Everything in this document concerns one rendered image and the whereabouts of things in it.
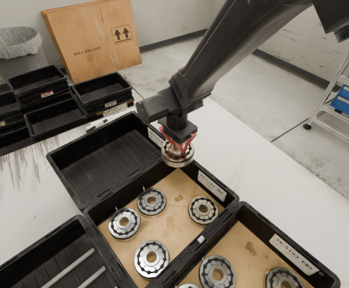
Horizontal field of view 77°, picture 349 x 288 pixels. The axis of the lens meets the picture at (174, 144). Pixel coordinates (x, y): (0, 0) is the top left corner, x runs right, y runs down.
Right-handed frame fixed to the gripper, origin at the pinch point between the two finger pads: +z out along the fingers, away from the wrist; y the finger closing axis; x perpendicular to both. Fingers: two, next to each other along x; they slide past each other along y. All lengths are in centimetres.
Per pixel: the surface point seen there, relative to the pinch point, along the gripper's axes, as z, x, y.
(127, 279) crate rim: 12.1, -31.2, 16.5
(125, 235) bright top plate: 18.9, -25.5, 4.1
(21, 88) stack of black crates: 52, -25, -177
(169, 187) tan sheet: 22.6, -3.1, -1.8
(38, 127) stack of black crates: 65, -31, -133
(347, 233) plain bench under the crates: 38, 40, 52
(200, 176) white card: 16.5, 5.9, 5.2
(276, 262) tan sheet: 23.5, 4.5, 38.7
